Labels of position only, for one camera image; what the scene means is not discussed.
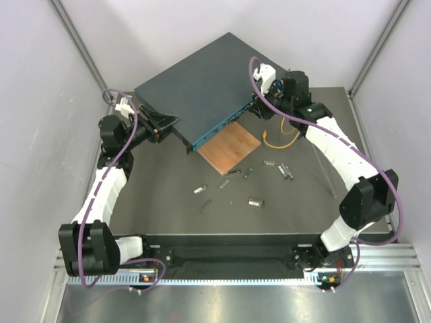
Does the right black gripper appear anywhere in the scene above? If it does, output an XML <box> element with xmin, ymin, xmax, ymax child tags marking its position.
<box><xmin>247</xmin><ymin>82</ymin><xmax>292</xmax><ymax>121</ymax></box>

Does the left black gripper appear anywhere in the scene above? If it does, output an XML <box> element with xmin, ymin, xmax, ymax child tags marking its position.
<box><xmin>122</xmin><ymin>104</ymin><xmax>180</xmax><ymax>150</ymax></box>

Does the small dark SFP module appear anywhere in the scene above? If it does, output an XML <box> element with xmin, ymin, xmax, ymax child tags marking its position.
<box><xmin>244</xmin><ymin>168</ymin><xmax>253</xmax><ymax>178</ymax></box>

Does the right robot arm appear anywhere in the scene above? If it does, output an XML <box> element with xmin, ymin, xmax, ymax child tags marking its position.
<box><xmin>249</xmin><ymin>64</ymin><xmax>398</xmax><ymax>266</ymax></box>

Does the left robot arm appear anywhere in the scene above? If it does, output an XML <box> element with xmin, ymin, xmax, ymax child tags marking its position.
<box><xmin>58</xmin><ymin>104</ymin><xmax>180</xmax><ymax>278</ymax></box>

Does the wooden board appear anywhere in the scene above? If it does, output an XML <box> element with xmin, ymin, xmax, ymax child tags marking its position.
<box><xmin>197</xmin><ymin>122</ymin><xmax>261</xmax><ymax>175</ymax></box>

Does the silver SFP module upper right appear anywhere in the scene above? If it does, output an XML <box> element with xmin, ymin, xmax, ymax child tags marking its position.
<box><xmin>263</xmin><ymin>160</ymin><xmax>277</xmax><ymax>166</ymax></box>

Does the SFP module pair right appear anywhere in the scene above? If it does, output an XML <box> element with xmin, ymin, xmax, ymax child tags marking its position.
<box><xmin>278</xmin><ymin>163</ymin><xmax>294</xmax><ymax>180</ymax></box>

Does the silver SFP module by board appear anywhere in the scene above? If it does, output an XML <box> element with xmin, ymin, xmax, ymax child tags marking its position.
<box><xmin>226</xmin><ymin>170</ymin><xmax>241</xmax><ymax>176</ymax></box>

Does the silver SFP module far left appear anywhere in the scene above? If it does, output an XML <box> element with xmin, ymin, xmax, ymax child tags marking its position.
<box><xmin>193</xmin><ymin>185</ymin><xmax>207</xmax><ymax>194</ymax></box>

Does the dark grey table mat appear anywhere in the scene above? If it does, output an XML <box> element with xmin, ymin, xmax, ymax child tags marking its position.
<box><xmin>75</xmin><ymin>87</ymin><xmax>388</xmax><ymax>236</ymax></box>

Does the silver double SFP module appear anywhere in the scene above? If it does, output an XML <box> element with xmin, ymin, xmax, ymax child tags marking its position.
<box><xmin>248</xmin><ymin>198</ymin><xmax>265</xmax><ymax>208</ymax></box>

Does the yellow ethernet cable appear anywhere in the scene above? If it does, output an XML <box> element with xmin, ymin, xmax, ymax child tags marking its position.
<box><xmin>262</xmin><ymin>117</ymin><xmax>302</xmax><ymax>149</ymax></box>

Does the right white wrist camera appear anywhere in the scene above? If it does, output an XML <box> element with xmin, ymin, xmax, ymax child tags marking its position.
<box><xmin>253</xmin><ymin>63</ymin><xmax>276</xmax><ymax>95</ymax></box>

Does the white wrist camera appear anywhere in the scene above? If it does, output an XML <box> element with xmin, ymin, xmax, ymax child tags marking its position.
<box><xmin>114</xmin><ymin>96</ymin><xmax>134</xmax><ymax>118</ymax></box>
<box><xmin>253</xmin><ymin>63</ymin><xmax>276</xmax><ymax>95</ymax></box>

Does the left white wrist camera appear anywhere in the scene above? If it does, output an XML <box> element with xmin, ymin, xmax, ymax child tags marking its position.
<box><xmin>114</xmin><ymin>96</ymin><xmax>134</xmax><ymax>118</ymax></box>

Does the dark teal network switch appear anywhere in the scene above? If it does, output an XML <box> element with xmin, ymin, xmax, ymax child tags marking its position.
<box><xmin>134</xmin><ymin>32</ymin><xmax>286</xmax><ymax>153</ymax></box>

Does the grey ethernet cable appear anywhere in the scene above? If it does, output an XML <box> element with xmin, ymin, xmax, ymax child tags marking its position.
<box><xmin>311</xmin><ymin>141</ymin><xmax>339</xmax><ymax>199</ymax></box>

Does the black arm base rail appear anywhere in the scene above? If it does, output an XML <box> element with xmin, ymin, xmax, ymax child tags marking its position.
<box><xmin>114</xmin><ymin>234</ymin><xmax>358</xmax><ymax>279</ymax></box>

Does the grey slotted cable duct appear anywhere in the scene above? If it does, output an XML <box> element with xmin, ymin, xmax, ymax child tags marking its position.
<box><xmin>67</xmin><ymin>271</ymin><xmax>337</xmax><ymax>287</ymax></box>

